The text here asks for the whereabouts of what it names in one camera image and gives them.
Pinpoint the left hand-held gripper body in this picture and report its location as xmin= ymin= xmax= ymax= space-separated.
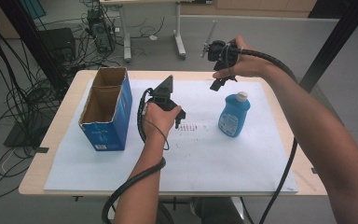
xmin=148 ymin=74 xmax=183 ymax=112

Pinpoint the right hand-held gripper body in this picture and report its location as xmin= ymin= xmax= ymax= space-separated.
xmin=200 ymin=20 xmax=241 ymax=72

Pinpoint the blue bottle with white cap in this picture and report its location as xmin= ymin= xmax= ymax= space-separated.
xmin=217 ymin=91 xmax=252 ymax=138

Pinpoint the blue cardboard box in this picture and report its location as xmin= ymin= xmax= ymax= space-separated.
xmin=77 ymin=66 xmax=133 ymax=152

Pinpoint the person's left hand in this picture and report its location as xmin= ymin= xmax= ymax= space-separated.
xmin=143 ymin=102 xmax=183 ymax=143

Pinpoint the person's right hand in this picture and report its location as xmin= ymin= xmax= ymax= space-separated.
xmin=213 ymin=35 xmax=278 ymax=80

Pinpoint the white board mat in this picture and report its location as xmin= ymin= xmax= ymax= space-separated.
xmin=43 ymin=77 xmax=299 ymax=194

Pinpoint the wooden cabinet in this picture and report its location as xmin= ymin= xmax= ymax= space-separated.
xmin=180 ymin=0 xmax=319 ymax=19

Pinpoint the black computer tower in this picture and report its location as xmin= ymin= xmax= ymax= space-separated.
xmin=87 ymin=8 xmax=116 ymax=54

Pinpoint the person's right leg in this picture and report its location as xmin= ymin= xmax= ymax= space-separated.
xmin=193 ymin=196 xmax=246 ymax=224

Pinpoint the black box on floor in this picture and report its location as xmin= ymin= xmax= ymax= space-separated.
xmin=38 ymin=27 xmax=77 ymax=63

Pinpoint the dark flat floor board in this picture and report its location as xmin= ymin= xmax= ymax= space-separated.
xmin=3 ymin=111 xmax=54 ymax=149

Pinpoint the white desk frame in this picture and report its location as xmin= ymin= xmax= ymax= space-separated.
xmin=99 ymin=0 xmax=213 ymax=63

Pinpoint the left black corrugated cable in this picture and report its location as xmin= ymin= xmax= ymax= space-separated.
xmin=102 ymin=87 xmax=171 ymax=224

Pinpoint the black corrugated cable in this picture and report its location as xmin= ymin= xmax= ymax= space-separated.
xmin=102 ymin=87 xmax=171 ymax=224
xmin=236 ymin=48 xmax=299 ymax=224

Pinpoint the black metal frame post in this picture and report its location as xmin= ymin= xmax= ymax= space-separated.
xmin=297 ymin=0 xmax=358 ymax=94
xmin=0 ymin=0 xmax=70 ymax=91

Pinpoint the right black corrugated cable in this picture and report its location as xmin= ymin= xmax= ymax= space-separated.
xmin=236 ymin=48 xmax=299 ymax=224

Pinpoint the tangle of black floor cables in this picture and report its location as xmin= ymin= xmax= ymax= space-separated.
xmin=0 ymin=0 xmax=169 ymax=201

